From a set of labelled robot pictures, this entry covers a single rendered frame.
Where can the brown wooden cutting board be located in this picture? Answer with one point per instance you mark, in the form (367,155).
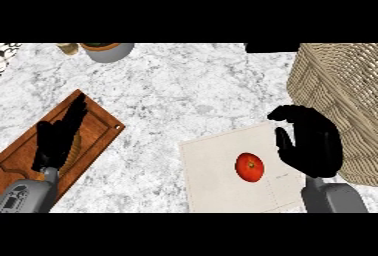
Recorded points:
(94,133)

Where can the white patterned object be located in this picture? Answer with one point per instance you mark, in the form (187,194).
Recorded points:
(7,55)

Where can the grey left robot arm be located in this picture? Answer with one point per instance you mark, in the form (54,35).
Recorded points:
(30,193)

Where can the black appliance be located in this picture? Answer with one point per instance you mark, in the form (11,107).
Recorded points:
(271,47)

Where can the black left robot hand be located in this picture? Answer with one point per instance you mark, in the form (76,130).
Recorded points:
(57,136)

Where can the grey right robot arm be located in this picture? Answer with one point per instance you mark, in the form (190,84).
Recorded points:
(333,198)

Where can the red tomato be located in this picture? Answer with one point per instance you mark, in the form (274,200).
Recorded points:
(250,167)

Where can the tan wicker basket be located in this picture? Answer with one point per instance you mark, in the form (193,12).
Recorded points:
(345,106)

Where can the small tan jar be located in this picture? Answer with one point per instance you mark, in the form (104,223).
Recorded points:
(69,48)

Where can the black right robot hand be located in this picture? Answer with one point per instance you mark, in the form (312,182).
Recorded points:
(318,143)

